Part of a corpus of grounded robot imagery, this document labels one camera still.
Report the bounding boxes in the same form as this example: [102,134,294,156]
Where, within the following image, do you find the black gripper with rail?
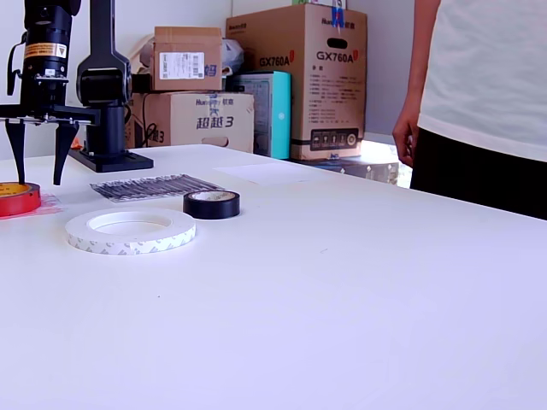
[0,74,103,187]

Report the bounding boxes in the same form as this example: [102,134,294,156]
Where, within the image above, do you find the red tape roll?
[0,181,43,218]

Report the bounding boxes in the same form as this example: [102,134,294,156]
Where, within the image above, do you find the white double-sided tape roll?
[64,208,197,256]

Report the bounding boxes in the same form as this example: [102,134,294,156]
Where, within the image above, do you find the black tape roll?
[182,190,241,221]

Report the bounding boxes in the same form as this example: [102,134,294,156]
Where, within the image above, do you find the person's right forearm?
[395,0,442,116]

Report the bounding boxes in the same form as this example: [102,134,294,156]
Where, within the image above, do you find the person's right hand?
[391,106,422,168]

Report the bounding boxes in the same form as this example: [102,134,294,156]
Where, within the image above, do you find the red scribbled paper sheet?
[0,191,68,221]

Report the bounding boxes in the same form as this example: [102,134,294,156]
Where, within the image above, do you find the black scribbled paper sheet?
[89,173,226,202]

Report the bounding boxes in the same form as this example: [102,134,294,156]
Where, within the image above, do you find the cardboard carton with blue print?
[124,91,256,154]

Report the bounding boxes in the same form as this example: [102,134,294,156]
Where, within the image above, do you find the cardboard box with shipping label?
[153,26,223,91]

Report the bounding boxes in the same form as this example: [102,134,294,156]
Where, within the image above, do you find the grey plastic bag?
[221,38,245,79]

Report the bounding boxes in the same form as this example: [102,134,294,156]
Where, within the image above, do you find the blank white paper sheet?
[212,161,326,186]

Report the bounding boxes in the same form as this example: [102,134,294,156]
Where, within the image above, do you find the teal box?
[232,70,292,160]

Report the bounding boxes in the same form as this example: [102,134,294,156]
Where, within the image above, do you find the tall GX760A cardboard carton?
[225,3,368,161]

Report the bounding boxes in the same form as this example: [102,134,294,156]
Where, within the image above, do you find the person in white shirt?
[409,0,547,221]

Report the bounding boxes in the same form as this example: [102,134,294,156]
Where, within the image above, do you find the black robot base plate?
[68,147,155,174]

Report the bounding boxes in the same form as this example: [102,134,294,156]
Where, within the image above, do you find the black power cable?
[142,91,159,146]

